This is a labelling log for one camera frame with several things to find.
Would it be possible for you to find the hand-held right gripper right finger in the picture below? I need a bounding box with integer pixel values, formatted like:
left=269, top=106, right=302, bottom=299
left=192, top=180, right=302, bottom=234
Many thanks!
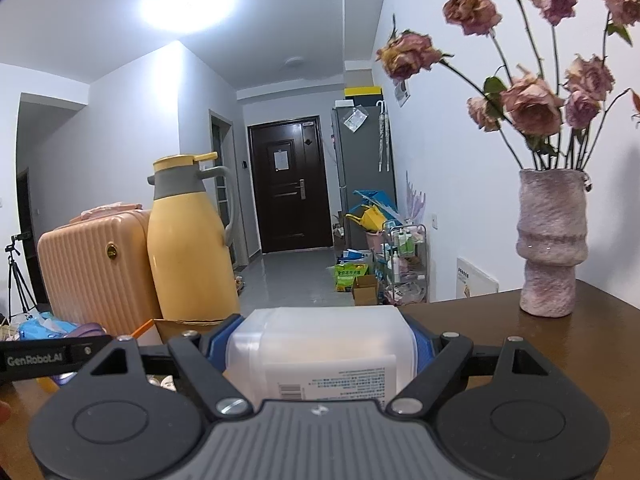
left=387, top=322, right=557, bottom=419

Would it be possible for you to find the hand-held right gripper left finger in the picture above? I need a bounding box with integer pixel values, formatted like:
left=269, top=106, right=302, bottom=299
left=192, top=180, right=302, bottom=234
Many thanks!
left=84, top=314, right=254, bottom=421

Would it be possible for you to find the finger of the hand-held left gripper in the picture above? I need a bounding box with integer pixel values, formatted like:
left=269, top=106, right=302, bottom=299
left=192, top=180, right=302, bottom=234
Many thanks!
left=69, top=335, right=119, bottom=362

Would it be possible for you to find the orange cardboard box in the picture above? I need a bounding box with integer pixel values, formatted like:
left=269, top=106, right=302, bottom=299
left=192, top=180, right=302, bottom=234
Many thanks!
left=131, top=317, right=232, bottom=347

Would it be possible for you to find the white translucent plastic bottle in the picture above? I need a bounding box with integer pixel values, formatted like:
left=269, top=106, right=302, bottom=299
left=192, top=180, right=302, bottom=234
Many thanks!
left=224, top=306, right=417, bottom=405

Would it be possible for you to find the purple round object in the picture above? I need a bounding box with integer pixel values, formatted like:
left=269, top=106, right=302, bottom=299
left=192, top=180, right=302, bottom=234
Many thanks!
left=64, top=322, right=107, bottom=342

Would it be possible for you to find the blue tissue pack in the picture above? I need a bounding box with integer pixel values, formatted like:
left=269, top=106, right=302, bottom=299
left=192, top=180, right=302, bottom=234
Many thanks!
left=19, top=312, right=77, bottom=342

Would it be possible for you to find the pink ribbed suitcase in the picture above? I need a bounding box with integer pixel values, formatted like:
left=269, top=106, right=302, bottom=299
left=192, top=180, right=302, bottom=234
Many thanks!
left=37, top=204, right=164, bottom=337

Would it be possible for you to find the small brown cardboard box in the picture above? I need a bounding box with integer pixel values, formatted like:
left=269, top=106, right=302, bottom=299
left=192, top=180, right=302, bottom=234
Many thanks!
left=351, top=274, right=380, bottom=307

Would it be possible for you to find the white flat board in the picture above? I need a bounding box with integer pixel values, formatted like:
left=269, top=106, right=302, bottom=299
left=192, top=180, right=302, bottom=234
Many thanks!
left=456, top=257, right=500, bottom=301

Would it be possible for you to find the yellow thermos jug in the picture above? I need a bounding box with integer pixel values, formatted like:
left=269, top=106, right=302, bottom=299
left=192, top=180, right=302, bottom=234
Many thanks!
left=147, top=152, right=242, bottom=322

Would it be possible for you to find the green printed bag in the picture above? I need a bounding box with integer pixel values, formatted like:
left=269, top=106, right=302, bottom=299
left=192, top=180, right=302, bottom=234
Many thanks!
left=333, top=262, right=371, bottom=294

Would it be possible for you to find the blue and yellow toy pile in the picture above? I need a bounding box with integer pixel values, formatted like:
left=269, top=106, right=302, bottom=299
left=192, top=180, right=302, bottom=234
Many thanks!
left=352, top=189, right=402, bottom=234

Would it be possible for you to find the pink textured vase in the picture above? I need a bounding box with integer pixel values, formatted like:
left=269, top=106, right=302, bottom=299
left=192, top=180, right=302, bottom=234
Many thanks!
left=516, top=168, right=591, bottom=319

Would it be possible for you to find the grey refrigerator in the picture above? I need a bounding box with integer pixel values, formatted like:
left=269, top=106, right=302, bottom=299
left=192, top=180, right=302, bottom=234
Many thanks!
left=330, top=102, right=396, bottom=262

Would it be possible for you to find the dark entrance door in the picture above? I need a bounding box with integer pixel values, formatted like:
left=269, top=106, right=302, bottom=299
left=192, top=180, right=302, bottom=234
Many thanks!
left=248, top=115, right=334, bottom=254

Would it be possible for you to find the clear folded umbrella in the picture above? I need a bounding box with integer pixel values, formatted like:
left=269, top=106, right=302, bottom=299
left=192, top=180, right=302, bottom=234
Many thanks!
left=375, top=99, right=391, bottom=174

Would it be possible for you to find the clear plastic bag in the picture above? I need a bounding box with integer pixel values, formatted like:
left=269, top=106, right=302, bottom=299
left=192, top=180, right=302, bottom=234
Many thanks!
left=344, top=107, right=369, bottom=134

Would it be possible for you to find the yellow and black box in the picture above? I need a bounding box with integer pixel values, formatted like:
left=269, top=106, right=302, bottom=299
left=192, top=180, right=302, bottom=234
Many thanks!
left=344, top=86, right=384, bottom=106

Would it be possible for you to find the bunch of dried pink roses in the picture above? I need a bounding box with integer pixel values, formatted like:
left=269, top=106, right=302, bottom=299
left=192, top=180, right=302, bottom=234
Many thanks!
left=376, top=0, right=640, bottom=192

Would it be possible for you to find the round ceiling light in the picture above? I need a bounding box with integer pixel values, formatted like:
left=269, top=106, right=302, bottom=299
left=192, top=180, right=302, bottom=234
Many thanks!
left=139, top=0, right=239, bottom=37

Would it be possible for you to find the black camera tripod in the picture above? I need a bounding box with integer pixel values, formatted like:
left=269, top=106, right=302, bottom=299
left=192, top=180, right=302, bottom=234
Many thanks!
left=4, top=233, right=39, bottom=317

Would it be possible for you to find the wire storage cart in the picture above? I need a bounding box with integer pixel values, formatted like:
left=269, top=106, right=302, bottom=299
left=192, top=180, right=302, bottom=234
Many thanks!
left=382, top=224, right=429, bottom=307

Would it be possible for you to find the purple feather wall decor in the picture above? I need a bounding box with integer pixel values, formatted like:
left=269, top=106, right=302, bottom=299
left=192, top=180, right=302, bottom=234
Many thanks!
left=404, top=170, right=429, bottom=227

